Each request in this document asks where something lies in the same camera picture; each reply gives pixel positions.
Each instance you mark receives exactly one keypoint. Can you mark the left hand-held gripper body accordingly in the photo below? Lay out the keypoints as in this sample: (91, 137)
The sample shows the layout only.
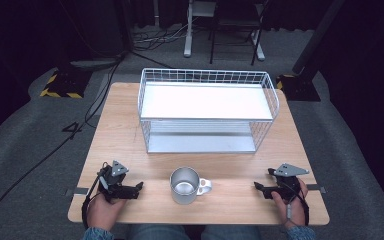
(110, 180)

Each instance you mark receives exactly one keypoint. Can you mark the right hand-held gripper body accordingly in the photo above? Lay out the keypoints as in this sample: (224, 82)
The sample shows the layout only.
(288, 181)

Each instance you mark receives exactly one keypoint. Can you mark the person's right hand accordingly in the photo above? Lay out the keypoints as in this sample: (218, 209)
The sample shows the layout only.
(296, 210)

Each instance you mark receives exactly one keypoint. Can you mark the person's left hand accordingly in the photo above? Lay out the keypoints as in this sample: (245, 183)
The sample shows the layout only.
(104, 213)

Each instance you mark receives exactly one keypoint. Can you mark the grey tape strip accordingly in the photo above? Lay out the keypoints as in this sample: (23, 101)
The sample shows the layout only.
(316, 188)
(80, 191)

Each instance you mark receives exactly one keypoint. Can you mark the black yellow striped stand base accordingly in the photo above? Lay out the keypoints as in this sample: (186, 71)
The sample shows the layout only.
(65, 85)
(300, 88)

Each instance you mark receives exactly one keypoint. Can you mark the black slanted stand pole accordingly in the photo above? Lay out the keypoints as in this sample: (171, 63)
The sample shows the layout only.
(316, 36)

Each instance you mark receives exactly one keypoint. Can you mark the white desk frame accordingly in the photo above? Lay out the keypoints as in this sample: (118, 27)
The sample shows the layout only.
(188, 40)

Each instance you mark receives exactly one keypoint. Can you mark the black metal chair frame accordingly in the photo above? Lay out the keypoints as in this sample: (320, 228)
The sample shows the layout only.
(233, 21)

